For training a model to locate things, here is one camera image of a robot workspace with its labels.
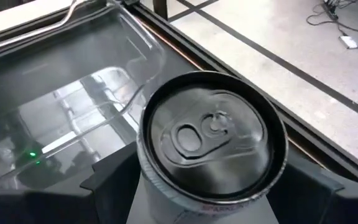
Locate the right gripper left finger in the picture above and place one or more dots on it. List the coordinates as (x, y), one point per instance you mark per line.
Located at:
(113, 183)

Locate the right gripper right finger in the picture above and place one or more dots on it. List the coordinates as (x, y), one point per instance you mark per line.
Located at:
(309, 199)

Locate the black-top silver soda can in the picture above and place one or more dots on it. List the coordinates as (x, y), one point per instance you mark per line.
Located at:
(213, 140)

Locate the clear plastic bin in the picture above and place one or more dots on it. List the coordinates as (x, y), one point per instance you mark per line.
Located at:
(73, 62)

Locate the white power adapter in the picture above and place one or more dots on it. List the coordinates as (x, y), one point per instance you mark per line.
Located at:
(348, 42)

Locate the black power strip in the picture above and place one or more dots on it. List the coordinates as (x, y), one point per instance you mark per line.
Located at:
(331, 7)

